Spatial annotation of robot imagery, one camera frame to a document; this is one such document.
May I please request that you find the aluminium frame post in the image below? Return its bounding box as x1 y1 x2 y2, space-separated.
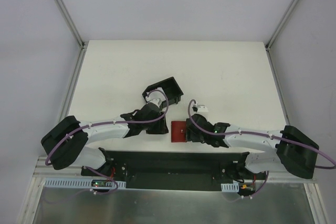
264 0 318 51
40 0 89 49

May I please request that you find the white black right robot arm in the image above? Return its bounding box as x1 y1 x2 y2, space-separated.
186 114 319 179

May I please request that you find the red leather card holder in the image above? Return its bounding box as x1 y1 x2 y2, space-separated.
171 121 187 143

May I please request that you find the white cable duct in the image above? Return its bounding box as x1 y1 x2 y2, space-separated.
44 178 127 190
220 183 239 193

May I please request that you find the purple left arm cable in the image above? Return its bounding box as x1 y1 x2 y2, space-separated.
46 90 169 196

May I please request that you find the right aluminium frame post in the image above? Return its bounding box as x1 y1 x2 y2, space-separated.
264 0 318 51

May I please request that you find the black card box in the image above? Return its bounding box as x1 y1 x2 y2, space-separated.
142 77 184 108

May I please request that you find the aluminium front rail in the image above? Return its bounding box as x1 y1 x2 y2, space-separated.
33 157 81 177

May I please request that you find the left aluminium frame post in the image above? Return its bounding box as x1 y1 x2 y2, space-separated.
40 0 89 49

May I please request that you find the right white cable duct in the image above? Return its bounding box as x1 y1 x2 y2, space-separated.
220 183 239 193

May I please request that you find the left white cable duct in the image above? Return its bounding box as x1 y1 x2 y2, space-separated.
44 178 127 190

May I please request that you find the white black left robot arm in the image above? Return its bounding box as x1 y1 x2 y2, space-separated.
41 99 168 177

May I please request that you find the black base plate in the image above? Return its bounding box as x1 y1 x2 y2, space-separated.
97 151 266 191

